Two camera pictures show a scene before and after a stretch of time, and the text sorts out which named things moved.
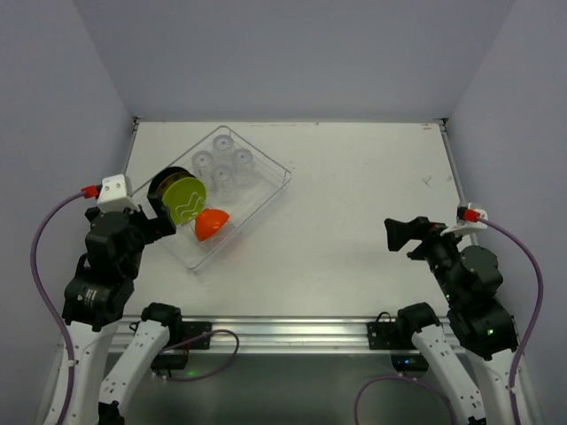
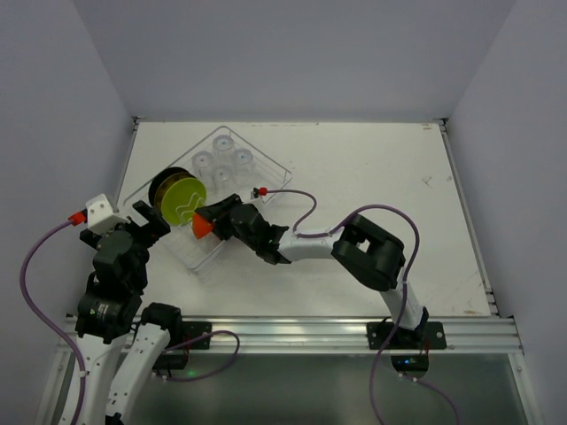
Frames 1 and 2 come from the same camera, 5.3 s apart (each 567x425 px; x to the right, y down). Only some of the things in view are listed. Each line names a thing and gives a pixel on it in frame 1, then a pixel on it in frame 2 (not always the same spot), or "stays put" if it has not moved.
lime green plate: [184, 198] stays put
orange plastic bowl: [208, 221] stays put
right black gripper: [423, 236] → [226, 220]
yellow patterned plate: [170, 180] stays put
